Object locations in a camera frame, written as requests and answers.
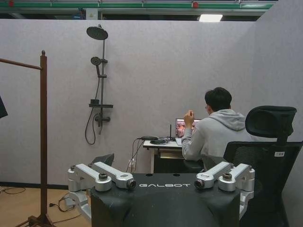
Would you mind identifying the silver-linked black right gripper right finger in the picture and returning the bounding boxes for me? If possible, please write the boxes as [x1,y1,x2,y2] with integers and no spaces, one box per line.
[194,162,256,214]

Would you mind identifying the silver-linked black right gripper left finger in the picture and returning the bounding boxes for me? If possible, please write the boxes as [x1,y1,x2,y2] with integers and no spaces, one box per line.
[68,153,137,221]

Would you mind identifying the brown wooden garment rack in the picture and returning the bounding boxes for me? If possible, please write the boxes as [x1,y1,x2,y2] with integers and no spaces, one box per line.
[0,49,58,227]

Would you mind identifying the grey floor box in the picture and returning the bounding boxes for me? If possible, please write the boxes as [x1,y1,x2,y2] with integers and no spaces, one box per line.
[63,193,77,207]

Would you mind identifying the black mesh office chair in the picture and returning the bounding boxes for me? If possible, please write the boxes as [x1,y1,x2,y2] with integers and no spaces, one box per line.
[184,105,303,227]

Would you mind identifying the person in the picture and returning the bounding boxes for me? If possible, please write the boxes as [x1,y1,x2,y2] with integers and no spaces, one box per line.
[181,87,257,171]

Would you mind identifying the white desk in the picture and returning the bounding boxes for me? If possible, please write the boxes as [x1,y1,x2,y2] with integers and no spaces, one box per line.
[143,139,205,175]

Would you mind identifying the open laptop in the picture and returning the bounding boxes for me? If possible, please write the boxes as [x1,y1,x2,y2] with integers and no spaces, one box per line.
[175,118,202,146]

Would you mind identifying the black hand shower head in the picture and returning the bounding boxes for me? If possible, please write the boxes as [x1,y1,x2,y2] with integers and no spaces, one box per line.
[90,56,102,78]

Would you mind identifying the black shower column with shelf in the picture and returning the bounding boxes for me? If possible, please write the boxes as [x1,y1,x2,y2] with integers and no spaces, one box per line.
[86,23,114,135]

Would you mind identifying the ceiling light panel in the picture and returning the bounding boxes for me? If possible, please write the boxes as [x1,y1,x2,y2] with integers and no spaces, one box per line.
[198,14,223,23]

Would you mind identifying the grey electrical box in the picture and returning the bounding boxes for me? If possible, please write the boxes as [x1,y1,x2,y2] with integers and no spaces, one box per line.
[85,9,97,21]

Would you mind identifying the black floor cable with plug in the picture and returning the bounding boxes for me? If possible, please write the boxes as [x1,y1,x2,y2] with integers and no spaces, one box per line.
[48,191,81,214]

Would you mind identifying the black shower hose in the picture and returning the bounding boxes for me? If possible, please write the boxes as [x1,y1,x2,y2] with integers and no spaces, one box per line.
[84,75,100,145]

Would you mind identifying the black hanging cable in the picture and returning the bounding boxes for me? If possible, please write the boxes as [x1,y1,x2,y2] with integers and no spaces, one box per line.
[125,137,144,173]

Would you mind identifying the coiled black desk cable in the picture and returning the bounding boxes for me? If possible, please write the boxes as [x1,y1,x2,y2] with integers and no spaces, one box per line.
[150,138,170,145]

